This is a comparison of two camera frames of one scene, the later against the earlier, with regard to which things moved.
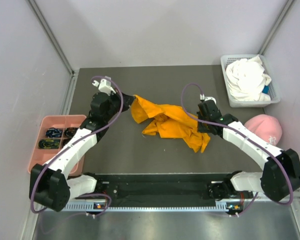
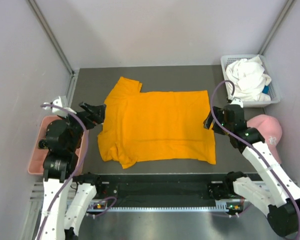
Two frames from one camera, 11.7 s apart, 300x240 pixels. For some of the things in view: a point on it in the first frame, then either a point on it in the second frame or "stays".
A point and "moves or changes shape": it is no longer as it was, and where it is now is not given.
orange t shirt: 169,122 moves or changes shape
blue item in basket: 265,89 stays
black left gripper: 129,100 → 97,117
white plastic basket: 272,89 stays
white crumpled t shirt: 246,79 stays
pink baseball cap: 266,127 stays
